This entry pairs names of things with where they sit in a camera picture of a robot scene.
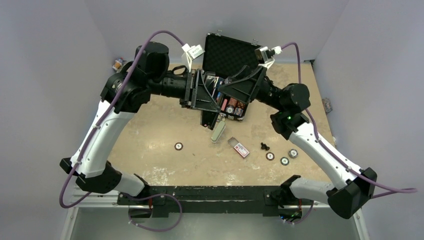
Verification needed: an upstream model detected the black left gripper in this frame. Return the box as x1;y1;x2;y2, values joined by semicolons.
147;67;221;112

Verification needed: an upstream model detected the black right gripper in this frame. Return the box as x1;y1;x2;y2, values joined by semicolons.
211;66;286;112

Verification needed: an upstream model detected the green stapler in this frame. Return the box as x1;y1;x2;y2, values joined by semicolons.
210;115;226;144

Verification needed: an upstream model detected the black stapler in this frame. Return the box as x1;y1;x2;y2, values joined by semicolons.
200;110;220;130

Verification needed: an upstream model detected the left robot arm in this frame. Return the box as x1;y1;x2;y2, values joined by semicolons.
59;41;221;205

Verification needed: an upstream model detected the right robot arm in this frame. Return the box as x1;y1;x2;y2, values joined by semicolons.
218;66;377;219

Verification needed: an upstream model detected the black poker chip case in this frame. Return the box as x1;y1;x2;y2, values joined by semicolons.
202;32;262;122

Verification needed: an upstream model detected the brown white poker chip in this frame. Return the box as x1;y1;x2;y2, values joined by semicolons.
174;142;184;151

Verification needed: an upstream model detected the red white staple box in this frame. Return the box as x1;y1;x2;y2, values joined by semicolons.
227;137;250;159

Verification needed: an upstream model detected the black screw knob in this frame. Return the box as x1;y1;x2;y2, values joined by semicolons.
260;142;270;151

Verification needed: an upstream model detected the red white poker chip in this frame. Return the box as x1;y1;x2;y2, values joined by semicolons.
265;152;275;161

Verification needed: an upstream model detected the grey poker chip stack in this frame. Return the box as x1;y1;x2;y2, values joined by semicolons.
288;149;299;159

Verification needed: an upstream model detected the green white poker chip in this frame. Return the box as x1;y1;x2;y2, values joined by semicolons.
280;157;290;166

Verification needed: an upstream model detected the orange small bottle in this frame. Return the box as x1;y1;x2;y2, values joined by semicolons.
112;57;125;71

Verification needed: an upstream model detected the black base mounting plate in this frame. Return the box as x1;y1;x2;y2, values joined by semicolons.
117;185;313;218

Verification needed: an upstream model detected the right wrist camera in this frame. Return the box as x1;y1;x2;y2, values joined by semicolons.
254;46;282;69

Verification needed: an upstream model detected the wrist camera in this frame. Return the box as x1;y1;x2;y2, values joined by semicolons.
254;46;282;69
181;43;205;70

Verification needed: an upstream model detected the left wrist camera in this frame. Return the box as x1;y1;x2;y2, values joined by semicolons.
181;43;205;70

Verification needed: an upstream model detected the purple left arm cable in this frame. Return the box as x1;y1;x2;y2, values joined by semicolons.
58;30;186;210

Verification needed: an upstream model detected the striped object at right wall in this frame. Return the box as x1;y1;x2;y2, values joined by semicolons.
321;98;333;115

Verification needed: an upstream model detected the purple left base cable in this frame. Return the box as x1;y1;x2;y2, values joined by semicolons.
128;193;183;233

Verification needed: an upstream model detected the aluminium frame rail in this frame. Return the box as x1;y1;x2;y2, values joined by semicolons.
59;185;370;240

